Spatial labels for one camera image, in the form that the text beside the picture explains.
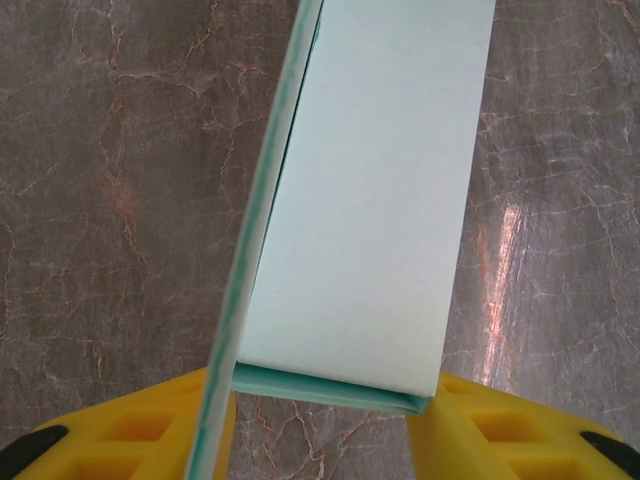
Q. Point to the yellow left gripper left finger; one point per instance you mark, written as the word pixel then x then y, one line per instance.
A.
pixel 90 450

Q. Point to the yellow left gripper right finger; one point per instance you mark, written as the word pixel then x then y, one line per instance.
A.
pixel 525 445

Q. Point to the light teal paper box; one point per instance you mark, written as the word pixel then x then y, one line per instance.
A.
pixel 370 200

